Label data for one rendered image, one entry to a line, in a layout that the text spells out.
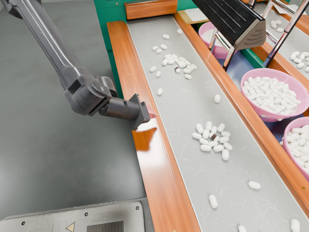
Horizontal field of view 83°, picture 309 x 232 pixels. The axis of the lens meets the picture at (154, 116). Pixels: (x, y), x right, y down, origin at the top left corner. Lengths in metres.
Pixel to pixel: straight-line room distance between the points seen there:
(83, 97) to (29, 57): 2.21
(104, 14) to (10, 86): 1.46
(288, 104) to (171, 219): 0.66
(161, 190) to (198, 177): 0.13
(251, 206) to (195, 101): 0.41
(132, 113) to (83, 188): 1.00
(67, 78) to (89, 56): 1.86
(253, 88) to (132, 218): 0.76
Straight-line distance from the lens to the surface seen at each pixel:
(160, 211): 0.54
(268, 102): 0.86
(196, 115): 0.71
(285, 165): 0.71
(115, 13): 1.20
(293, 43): 1.29
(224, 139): 0.66
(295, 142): 0.80
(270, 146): 0.71
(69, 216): 0.91
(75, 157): 1.53
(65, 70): 0.47
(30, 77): 2.33
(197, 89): 0.80
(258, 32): 0.51
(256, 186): 0.64
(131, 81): 0.78
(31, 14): 0.60
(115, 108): 0.47
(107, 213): 0.86
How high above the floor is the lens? 1.31
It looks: 55 degrees down
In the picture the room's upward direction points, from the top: straight up
